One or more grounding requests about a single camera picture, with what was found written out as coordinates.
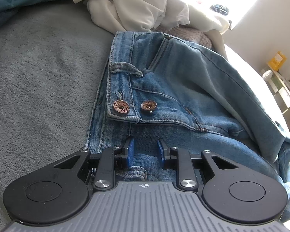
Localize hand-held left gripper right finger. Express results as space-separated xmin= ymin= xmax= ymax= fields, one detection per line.
xmin=158 ymin=138 xmax=247 ymax=195

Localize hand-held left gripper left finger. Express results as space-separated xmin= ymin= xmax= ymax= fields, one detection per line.
xmin=42 ymin=138 xmax=136 ymax=197

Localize blue jeans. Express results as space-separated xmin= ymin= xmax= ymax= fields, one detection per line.
xmin=86 ymin=30 xmax=290 ymax=224

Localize grey bag with dark clothes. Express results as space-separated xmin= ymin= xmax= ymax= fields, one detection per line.
xmin=209 ymin=3 xmax=230 ymax=15

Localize grey bed blanket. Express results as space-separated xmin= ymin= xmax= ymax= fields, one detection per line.
xmin=0 ymin=1 xmax=290 ymax=232

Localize beige knitted garment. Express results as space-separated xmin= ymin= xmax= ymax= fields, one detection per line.
xmin=155 ymin=25 xmax=213 ymax=50

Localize wooden desk with white drawer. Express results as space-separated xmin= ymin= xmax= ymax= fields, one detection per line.
xmin=268 ymin=71 xmax=290 ymax=126

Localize white fluffy garment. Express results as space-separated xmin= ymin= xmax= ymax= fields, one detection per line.
xmin=184 ymin=0 xmax=232 ymax=58

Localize yellow box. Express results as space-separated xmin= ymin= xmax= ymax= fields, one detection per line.
xmin=267 ymin=51 xmax=287 ymax=71

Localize white thin shirt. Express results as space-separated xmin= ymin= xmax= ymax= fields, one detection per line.
xmin=72 ymin=0 xmax=191 ymax=33

